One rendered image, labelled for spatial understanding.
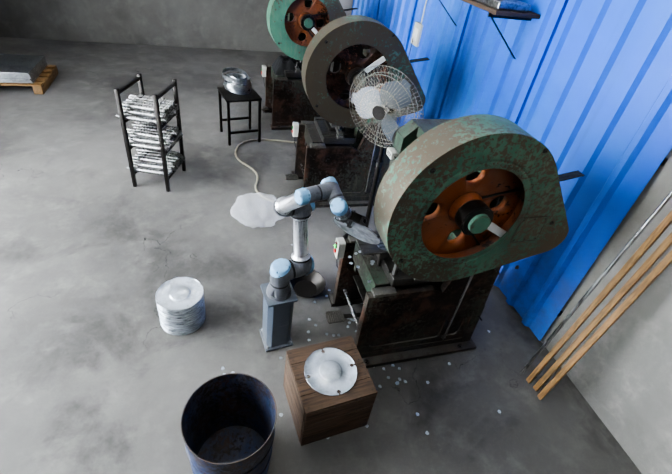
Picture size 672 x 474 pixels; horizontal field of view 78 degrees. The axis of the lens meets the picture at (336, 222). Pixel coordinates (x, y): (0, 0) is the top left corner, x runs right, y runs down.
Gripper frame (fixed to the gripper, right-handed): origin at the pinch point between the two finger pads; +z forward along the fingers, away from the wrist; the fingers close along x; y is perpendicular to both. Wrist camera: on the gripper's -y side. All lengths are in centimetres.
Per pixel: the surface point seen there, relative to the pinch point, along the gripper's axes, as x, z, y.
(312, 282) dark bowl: 43, 104, 37
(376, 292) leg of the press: 29.8, 26.2, -21.5
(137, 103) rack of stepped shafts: -40, 76, 236
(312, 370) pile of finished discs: 82, 15, -6
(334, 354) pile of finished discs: 71, 26, -12
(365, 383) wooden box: 77, 20, -35
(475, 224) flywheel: -14, -28, -57
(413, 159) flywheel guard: -26, -51, -24
